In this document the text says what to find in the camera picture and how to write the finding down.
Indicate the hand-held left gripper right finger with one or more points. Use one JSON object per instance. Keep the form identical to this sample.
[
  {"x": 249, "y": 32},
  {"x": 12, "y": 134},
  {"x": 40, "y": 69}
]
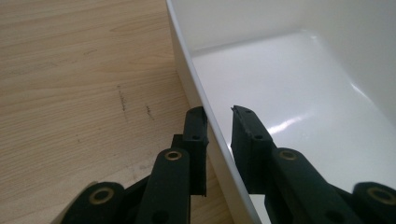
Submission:
[{"x": 249, "y": 149}]

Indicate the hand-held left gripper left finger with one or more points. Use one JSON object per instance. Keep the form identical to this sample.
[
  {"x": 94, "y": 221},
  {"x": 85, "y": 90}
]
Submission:
[{"x": 196, "y": 130}]

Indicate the white plastic basket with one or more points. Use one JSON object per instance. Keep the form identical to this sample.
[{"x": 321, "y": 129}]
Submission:
[{"x": 280, "y": 77}]

